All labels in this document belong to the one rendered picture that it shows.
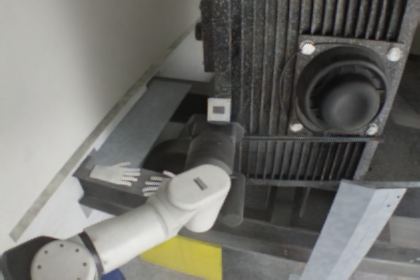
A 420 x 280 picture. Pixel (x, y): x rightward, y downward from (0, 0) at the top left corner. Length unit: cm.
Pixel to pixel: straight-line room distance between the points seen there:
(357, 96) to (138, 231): 56
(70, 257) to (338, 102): 63
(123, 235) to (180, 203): 9
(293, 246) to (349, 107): 84
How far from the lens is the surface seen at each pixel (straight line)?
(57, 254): 41
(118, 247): 44
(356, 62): 75
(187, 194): 47
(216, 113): 62
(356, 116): 80
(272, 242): 145
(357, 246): 112
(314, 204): 129
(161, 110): 175
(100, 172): 147
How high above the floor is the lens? 167
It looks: 38 degrees down
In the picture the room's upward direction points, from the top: 3 degrees counter-clockwise
